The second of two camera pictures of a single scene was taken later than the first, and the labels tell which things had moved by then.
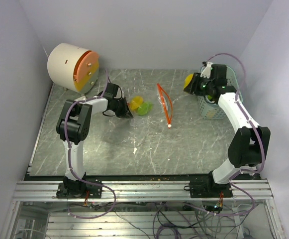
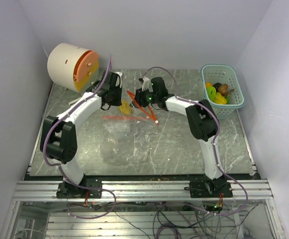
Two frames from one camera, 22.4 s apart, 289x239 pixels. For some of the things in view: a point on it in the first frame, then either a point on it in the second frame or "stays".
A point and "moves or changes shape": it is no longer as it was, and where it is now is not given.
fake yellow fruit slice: x=136 y=102 moves or changes shape
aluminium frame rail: x=143 y=190 stays
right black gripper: x=193 y=87 to x=140 y=95
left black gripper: x=126 y=113 to x=119 y=101
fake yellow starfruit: x=187 y=80 moves or changes shape
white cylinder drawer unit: x=73 y=67 stays
